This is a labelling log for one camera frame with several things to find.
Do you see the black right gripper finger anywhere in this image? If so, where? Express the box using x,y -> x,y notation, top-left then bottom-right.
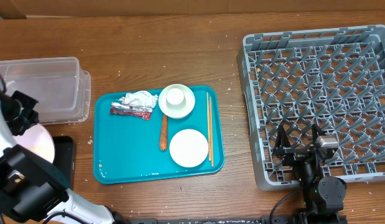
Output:
274,124 -> 291,149
311,123 -> 325,147

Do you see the large white plate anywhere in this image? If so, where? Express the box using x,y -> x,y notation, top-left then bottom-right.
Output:
14,124 -> 55,163

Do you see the red foil snack wrapper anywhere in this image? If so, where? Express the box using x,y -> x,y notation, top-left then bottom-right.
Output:
109,102 -> 153,120

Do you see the small white cup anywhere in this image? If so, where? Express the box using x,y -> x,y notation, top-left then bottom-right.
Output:
166,88 -> 185,106

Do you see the white tissue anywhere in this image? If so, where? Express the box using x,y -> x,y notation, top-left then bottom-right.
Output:
119,90 -> 159,108

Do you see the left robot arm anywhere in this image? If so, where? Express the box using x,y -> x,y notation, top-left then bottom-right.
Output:
0,74 -> 129,224

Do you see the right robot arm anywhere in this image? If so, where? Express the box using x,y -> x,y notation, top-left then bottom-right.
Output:
269,124 -> 347,223

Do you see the grey dishwasher rack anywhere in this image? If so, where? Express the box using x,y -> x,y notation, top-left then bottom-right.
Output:
237,25 -> 385,190

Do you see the black waste bin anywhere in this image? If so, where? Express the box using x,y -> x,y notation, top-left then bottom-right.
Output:
53,136 -> 77,189

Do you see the clear plastic bin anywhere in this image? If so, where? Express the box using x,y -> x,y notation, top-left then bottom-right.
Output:
0,57 -> 91,124

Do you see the right wooden chopstick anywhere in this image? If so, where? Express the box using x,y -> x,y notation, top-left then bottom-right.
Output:
209,96 -> 214,167

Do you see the wooden chopstick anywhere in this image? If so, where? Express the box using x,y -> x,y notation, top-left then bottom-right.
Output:
206,92 -> 211,162
209,96 -> 214,167

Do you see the left wooden chopstick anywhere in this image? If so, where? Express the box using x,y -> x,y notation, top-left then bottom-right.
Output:
206,92 -> 211,162

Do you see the small white plate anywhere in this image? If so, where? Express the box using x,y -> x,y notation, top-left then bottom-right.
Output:
169,129 -> 208,168

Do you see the white saucer bowl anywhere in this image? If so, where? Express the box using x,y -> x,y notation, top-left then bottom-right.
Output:
158,84 -> 195,119

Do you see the teal plastic tray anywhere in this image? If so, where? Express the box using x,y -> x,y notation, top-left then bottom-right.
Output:
93,85 -> 225,184

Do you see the orange carrot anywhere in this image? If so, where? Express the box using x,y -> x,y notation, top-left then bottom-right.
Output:
159,114 -> 168,151

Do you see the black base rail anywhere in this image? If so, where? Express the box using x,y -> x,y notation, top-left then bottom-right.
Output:
126,215 -> 348,224

